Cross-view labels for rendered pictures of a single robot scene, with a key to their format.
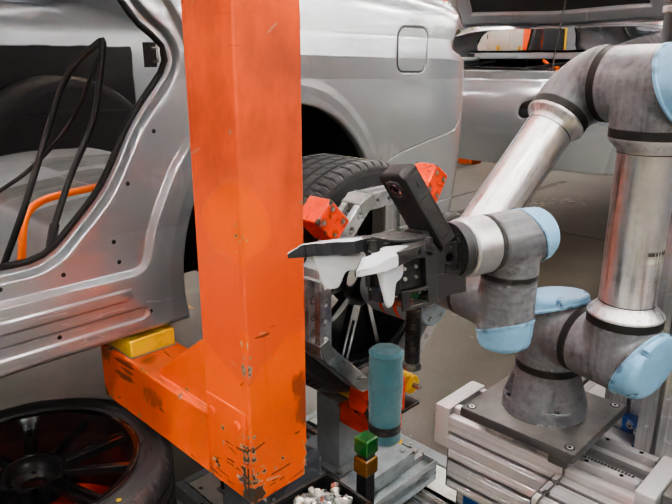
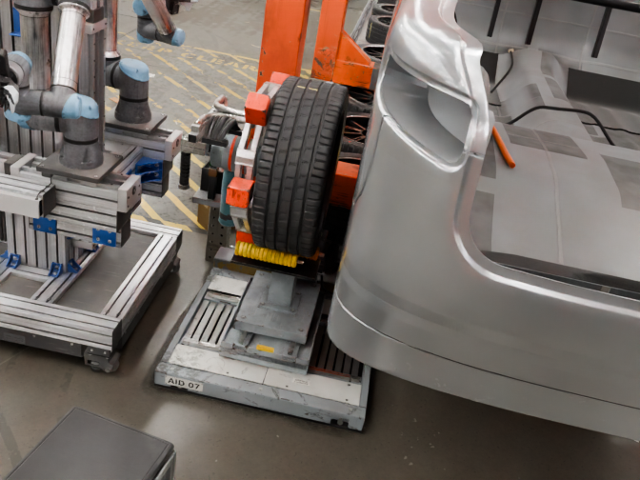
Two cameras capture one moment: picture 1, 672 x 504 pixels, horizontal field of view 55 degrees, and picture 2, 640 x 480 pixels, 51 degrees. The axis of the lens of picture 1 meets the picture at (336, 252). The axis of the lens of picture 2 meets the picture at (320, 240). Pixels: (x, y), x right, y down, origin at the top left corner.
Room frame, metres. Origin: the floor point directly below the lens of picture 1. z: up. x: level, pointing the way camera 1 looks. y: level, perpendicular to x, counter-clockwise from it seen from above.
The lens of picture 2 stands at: (3.64, -1.51, 1.89)
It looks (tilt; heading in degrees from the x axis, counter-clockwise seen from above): 29 degrees down; 138
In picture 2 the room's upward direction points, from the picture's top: 11 degrees clockwise
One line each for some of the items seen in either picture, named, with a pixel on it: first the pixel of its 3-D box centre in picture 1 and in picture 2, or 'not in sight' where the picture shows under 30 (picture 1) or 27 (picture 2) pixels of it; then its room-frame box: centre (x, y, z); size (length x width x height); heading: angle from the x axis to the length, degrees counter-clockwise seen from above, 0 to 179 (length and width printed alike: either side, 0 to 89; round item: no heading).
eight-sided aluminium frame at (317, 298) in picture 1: (383, 285); (258, 158); (1.65, -0.13, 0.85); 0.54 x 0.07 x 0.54; 135
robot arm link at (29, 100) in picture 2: not in sight; (22, 101); (1.60, -0.97, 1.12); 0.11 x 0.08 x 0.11; 60
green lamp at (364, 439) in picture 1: (366, 443); not in sight; (1.22, -0.07, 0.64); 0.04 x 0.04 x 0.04; 45
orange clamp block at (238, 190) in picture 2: not in sight; (239, 192); (1.88, -0.35, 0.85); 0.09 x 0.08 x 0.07; 135
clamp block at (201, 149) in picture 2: not in sight; (194, 144); (1.63, -0.40, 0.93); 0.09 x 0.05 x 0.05; 45
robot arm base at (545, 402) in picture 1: (546, 382); (133, 106); (1.07, -0.39, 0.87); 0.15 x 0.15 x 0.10
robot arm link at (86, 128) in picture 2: not in sight; (78, 115); (1.43, -0.74, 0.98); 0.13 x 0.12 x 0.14; 60
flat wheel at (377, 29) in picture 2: not in sight; (397, 33); (-1.62, 3.70, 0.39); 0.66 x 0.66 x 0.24
